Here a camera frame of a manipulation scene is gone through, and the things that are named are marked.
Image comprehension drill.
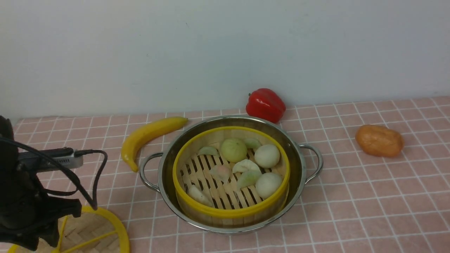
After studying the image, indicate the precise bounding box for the yellow bamboo steamer lid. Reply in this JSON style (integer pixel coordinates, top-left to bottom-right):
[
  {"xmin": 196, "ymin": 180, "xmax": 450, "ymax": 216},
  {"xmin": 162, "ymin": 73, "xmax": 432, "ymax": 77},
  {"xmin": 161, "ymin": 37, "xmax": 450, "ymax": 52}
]
[{"xmin": 7, "ymin": 206, "xmax": 130, "ymax": 253}]

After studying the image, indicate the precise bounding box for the yellow bamboo steamer basket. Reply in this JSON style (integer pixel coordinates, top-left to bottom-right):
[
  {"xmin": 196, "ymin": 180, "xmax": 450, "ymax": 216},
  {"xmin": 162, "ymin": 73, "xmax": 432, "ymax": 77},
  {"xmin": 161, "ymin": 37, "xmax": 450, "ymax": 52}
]
[{"xmin": 172, "ymin": 126, "xmax": 290, "ymax": 228}]

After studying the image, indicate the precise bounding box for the white round bun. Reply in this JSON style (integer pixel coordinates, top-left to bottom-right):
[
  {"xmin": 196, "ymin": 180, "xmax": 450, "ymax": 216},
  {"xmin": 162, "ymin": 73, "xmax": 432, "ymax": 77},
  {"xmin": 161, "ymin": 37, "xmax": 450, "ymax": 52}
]
[
  {"xmin": 255, "ymin": 173, "xmax": 283, "ymax": 200},
  {"xmin": 254, "ymin": 144, "xmax": 280, "ymax": 169}
]

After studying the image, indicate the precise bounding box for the white dumpling at edge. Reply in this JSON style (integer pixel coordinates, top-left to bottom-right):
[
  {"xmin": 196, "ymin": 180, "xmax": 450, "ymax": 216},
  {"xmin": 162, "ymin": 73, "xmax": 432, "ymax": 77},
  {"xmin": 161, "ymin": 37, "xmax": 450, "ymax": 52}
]
[{"xmin": 187, "ymin": 184, "xmax": 215, "ymax": 208}]

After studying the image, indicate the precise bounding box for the orange potato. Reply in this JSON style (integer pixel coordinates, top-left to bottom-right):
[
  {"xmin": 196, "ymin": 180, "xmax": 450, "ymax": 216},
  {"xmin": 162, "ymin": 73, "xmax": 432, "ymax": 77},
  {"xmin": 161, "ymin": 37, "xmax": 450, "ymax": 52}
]
[{"xmin": 355, "ymin": 124, "xmax": 405, "ymax": 157}]

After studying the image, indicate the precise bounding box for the red bell pepper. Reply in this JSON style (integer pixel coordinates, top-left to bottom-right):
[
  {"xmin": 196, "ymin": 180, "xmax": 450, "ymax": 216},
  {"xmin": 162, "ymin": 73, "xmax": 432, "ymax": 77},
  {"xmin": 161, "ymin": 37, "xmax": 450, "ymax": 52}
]
[{"xmin": 245, "ymin": 88, "xmax": 287, "ymax": 124}]

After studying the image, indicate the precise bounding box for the pale green dumpling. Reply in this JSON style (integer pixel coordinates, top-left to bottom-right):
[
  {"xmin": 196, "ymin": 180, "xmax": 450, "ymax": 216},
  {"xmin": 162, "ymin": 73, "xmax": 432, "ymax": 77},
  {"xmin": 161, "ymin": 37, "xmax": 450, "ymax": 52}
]
[
  {"xmin": 243, "ymin": 138, "xmax": 262, "ymax": 150},
  {"xmin": 197, "ymin": 145, "xmax": 220, "ymax": 156}
]

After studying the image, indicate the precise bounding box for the stainless steel pot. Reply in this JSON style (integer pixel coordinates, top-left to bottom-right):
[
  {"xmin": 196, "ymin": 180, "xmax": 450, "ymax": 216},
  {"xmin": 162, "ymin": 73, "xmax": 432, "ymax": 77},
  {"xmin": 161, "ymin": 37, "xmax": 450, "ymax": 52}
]
[{"xmin": 139, "ymin": 115, "xmax": 323, "ymax": 234}]

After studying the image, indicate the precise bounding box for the pink dumpling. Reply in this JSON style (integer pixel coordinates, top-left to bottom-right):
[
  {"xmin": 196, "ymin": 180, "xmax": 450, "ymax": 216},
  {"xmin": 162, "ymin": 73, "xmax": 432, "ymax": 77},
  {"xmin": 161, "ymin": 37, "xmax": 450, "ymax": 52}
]
[{"xmin": 210, "ymin": 164, "xmax": 232, "ymax": 184}]

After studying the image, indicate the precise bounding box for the yellow plastic banana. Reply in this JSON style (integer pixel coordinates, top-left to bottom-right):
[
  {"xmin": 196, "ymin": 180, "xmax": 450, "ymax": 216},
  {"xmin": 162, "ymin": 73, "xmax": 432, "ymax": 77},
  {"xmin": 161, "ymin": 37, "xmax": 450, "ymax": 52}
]
[{"xmin": 121, "ymin": 116, "xmax": 189, "ymax": 173}]

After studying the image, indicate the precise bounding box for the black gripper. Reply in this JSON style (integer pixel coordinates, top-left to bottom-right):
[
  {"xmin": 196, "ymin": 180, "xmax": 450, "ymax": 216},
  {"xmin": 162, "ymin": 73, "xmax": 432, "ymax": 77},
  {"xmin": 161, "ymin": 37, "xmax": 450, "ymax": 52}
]
[{"xmin": 0, "ymin": 117, "xmax": 82, "ymax": 251}]

